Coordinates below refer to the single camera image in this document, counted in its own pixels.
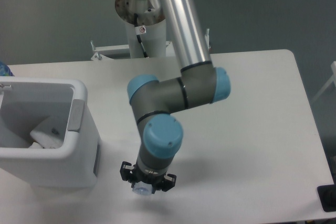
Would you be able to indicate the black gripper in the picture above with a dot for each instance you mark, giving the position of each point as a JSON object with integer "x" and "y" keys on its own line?
{"x": 132, "y": 174}

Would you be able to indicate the crushed clear plastic water bottle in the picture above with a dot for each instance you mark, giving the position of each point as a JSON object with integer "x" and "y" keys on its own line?
{"x": 142, "y": 188}

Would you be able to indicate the clear plastic bag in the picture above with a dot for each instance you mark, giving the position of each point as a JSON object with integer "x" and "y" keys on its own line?
{"x": 50, "y": 133}

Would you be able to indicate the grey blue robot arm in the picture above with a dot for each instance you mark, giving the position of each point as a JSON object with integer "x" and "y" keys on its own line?
{"x": 154, "y": 102}

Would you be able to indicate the white paper in trash can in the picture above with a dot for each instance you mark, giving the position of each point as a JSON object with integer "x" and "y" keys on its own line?
{"x": 36, "y": 145}

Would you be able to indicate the white plastic trash can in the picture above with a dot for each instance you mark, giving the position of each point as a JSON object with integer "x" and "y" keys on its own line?
{"x": 25, "y": 102}

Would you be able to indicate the blue patterned object at left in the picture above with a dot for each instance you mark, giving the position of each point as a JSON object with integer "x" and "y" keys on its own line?
{"x": 5, "y": 70}

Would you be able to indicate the black device at table edge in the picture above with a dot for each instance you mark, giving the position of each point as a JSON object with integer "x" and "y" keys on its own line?
{"x": 327, "y": 197}

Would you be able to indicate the white pedestal base frame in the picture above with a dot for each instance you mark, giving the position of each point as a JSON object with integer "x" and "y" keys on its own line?
{"x": 123, "y": 51}

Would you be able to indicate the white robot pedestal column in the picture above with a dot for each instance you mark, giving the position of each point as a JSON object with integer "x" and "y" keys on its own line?
{"x": 145, "y": 27}

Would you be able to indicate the white frame at right edge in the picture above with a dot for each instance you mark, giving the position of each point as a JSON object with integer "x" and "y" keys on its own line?
{"x": 330, "y": 82}

